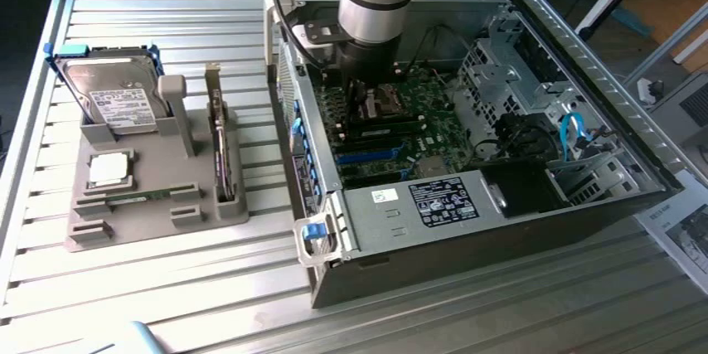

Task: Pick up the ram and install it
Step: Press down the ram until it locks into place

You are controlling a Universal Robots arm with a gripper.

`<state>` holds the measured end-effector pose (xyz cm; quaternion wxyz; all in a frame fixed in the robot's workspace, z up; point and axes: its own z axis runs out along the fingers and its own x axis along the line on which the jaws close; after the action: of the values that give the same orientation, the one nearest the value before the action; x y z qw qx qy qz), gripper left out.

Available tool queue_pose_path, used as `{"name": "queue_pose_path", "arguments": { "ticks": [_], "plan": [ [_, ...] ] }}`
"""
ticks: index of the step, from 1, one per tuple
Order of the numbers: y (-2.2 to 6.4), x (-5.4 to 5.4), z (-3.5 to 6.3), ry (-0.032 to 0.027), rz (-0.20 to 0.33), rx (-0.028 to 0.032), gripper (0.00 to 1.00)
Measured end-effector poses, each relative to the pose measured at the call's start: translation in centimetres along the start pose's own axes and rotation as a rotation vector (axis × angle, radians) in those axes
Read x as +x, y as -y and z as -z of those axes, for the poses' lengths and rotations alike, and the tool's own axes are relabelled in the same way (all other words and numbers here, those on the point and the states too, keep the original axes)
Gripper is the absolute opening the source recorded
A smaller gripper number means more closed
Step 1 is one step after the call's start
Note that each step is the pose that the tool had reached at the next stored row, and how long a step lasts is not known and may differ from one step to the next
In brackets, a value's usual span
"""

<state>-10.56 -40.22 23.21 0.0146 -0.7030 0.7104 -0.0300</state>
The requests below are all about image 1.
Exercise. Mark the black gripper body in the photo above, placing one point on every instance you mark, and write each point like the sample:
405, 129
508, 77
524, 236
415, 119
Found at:
369, 59

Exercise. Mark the installed black RAM stick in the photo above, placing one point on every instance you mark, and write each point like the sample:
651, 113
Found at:
387, 127

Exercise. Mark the green RAM stick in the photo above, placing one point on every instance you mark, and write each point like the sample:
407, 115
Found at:
137, 195

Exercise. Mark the green motherboard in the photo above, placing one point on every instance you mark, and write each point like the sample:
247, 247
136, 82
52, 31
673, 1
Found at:
420, 138

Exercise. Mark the metal disk bay cage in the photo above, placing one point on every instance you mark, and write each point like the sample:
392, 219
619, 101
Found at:
497, 80

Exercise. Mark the grey power supply unit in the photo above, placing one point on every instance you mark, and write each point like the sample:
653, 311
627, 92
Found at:
420, 209

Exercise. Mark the grey case latch blue tab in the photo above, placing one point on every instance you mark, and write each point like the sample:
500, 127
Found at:
313, 242

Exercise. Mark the hard disk in blue carrier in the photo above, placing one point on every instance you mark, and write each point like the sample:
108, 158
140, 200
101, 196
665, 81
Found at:
111, 88

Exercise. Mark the open black PC case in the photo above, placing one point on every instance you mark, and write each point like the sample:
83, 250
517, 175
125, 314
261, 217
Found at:
497, 246

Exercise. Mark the grey parts rack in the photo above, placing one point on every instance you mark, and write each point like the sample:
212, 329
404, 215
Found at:
160, 213

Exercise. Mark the silver CPU chip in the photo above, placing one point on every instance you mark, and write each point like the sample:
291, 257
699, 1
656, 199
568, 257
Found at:
109, 169

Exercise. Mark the white power strip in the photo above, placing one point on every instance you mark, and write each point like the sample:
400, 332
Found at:
648, 88

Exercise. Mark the printed paper sheet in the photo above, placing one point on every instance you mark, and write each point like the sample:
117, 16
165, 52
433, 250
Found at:
680, 242

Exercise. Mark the light blue object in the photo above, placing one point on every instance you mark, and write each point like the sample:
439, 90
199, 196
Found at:
132, 339

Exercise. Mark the CPU socket with metal frame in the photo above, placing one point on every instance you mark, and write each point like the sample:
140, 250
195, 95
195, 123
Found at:
388, 101

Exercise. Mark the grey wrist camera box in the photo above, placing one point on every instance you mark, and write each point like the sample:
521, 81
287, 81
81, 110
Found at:
316, 41

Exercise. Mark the graphics card with metal bracket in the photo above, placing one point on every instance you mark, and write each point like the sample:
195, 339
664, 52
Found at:
220, 138

